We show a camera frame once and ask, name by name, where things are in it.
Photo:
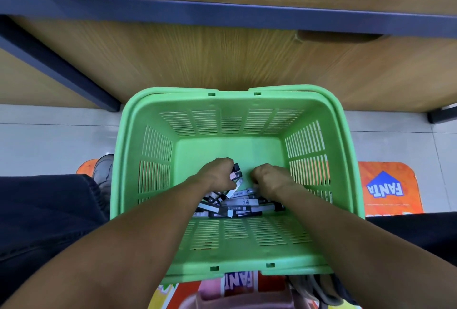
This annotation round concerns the green plastic basket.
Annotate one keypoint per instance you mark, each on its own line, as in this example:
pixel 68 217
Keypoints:
pixel 143 141

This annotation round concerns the person's right forearm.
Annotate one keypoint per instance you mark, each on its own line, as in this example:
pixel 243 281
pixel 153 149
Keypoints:
pixel 364 248

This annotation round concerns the pink plastic stool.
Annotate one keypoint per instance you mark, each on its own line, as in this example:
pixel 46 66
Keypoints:
pixel 243 294

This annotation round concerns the person's left hand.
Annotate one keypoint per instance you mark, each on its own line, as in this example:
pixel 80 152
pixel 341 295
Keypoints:
pixel 214 175

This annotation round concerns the pile of lead cases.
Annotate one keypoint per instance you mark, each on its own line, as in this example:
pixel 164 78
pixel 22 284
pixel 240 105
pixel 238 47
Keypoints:
pixel 239 202

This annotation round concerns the grey sneaker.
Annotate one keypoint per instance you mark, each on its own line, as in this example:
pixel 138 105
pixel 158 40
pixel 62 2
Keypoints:
pixel 104 173
pixel 321 289

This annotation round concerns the person's right hand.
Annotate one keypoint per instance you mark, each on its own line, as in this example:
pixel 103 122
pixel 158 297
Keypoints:
pixel 273 180

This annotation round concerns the person's left forearm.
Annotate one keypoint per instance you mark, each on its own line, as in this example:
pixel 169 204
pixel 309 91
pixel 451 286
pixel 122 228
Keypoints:
pixel 107 255

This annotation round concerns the colourful printed mat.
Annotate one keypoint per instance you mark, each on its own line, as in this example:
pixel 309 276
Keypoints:
pixel 389 187

